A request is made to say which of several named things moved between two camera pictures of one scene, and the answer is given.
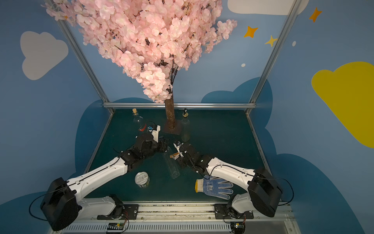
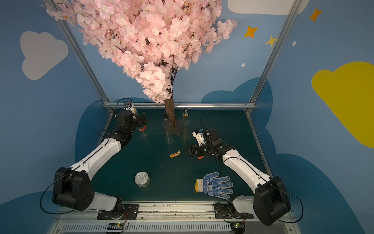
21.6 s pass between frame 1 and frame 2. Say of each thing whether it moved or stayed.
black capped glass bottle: moved
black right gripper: moved
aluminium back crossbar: stayed
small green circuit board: stayed
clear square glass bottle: stayed
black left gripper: moved
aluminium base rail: stayed
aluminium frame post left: stayed
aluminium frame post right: stayed
